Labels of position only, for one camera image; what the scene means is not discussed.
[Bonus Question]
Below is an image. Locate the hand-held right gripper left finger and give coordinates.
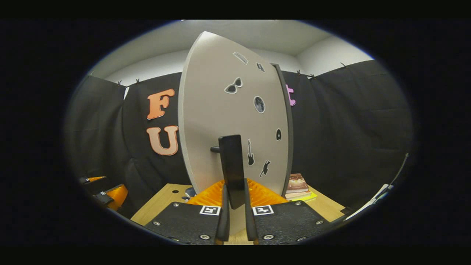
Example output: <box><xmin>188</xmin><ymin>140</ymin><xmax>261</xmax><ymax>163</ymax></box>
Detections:
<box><xmin>145</xmin><ymin>179</ymin><xmax>231</xmax><ymax>245</ymax></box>

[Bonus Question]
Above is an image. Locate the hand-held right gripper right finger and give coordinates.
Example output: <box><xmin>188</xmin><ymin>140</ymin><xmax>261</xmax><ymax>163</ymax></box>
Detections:
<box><xmin>244</xmin><ymin>179</ymin><xmax>332</xmax><ymax>245</ymax></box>

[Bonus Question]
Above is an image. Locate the black cabinet door handle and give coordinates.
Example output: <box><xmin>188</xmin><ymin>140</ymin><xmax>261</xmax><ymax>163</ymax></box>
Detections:
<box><xmin>210</xmin><ymin>134</ymin><xmax>246</xmax><ymax>210</ymax></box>

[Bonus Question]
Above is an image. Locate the light grey cabinet door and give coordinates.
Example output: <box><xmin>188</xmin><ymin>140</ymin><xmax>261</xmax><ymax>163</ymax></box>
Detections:
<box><xmin>178</xmin><ymin>31</ymin><xmax>294</xmax><ymax>236</ymax></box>

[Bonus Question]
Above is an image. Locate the dark grey cabinet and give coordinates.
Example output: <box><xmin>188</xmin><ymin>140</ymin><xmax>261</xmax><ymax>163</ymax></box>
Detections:
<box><xmin>270</xmin><ymin>63</ymin><xmax>295</xmax><ymax>197</ymax></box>

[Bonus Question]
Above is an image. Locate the blue penguin plush toy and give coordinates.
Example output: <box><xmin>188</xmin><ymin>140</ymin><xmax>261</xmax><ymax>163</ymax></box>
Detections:
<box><xmin>181</xmin><ymin>186</ymin><xmax>198</xmax><ymax>202</ymax></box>

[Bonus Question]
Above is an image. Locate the brown cover book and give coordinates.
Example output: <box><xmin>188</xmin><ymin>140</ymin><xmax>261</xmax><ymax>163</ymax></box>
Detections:
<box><xmin>286</xmin><ymin>173</ymin><xmax>309</xmax><ymax>194</ymax></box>

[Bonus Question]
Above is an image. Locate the white panel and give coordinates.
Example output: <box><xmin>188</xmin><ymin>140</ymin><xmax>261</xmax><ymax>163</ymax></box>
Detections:
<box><xmin>346</xmin><ymin>183</ymin><xmax>395</xmax><ymax>221</ymax></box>

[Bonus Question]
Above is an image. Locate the black backdrop cloth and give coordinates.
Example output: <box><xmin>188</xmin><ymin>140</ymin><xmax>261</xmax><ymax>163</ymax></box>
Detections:
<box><xmin>66</xmin><ymin>59</ymin><xmax>414</xmax><ymax>221</ymax></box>

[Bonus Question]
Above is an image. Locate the thin black cable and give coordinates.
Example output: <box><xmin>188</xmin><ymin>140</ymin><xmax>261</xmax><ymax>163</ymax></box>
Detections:
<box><xmin>390</xmin><ymin>153</ymin><xmax>410</xmax><ymax>188</ymax></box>

